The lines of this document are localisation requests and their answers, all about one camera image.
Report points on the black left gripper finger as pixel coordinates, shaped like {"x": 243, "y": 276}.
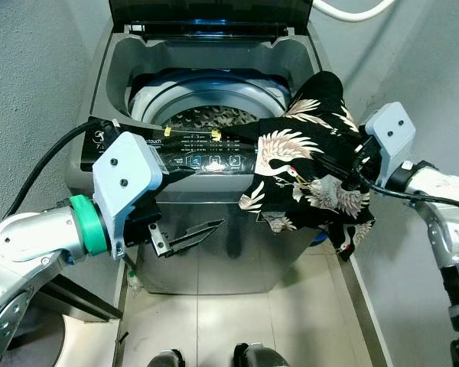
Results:
{"x": 195, "y": 229}
{"x": 191, "y": 243}

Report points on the black crane print shirt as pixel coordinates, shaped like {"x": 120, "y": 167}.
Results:
{"x": 306, "y": 160}

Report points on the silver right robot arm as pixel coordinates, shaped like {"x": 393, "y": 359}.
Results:
{"x": 451, "y": 222}

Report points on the grey top-load washing machine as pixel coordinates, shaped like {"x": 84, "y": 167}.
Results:
{"x": 214, "y": 267}

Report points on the dark washing machine lid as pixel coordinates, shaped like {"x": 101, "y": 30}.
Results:
{"x": 214, "y": 11}

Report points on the black washer control panel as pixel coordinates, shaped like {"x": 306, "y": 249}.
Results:
{"x": 206, "y": 153}

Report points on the small yellow sticker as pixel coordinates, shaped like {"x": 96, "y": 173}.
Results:
{"x": 216, "y": 134}
{"x": 167, "y": 131}

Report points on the black angled bar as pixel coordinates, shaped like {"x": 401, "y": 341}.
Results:
{"x": 76, "y": 297}

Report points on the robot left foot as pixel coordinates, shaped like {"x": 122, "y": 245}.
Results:
{"x": 168, "y": 359}

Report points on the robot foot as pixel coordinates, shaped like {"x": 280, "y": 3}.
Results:
{"x": 168, "y": 359}
{"x": 260, "y": 358}

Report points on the steel washer drum white rim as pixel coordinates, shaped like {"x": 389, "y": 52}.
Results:
{"x": 176, "y": 88}

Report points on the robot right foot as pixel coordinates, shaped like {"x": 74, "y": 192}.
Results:
{"x": 260, "y": 358}

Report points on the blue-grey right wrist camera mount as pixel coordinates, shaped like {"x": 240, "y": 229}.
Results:
{"x": 390, "y": 130}

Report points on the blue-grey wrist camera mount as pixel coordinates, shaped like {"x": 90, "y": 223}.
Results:
{"x": 390, "y": 130}
{"x": 126, "y": 172}

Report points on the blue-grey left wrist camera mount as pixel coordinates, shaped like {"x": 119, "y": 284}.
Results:
{"x": 126, "y": 172}

